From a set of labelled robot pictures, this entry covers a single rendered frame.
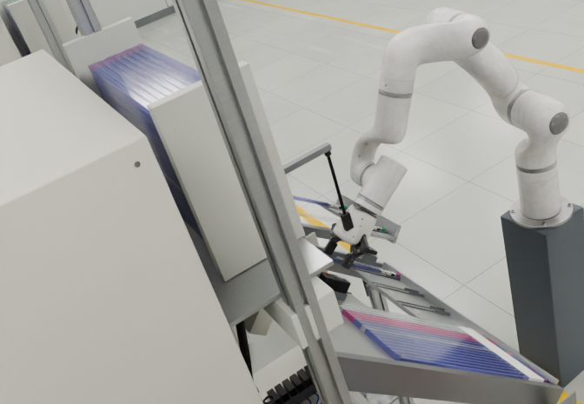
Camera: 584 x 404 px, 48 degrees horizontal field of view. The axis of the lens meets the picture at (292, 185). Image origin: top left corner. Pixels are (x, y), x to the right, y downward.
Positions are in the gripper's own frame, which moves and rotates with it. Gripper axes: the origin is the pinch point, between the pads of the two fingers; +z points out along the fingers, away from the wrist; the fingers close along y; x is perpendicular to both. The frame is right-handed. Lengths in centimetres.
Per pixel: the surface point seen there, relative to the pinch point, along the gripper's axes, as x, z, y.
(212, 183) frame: -75, -7, 49
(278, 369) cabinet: 8.2, 38.4, -5.7
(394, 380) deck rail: -27, 8, 60
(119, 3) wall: 124, -81, -749
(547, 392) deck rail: 21, -2, 60
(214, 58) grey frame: -92, -22, 64
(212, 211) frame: -72, -3, 49
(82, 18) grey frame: -89, -20, -10
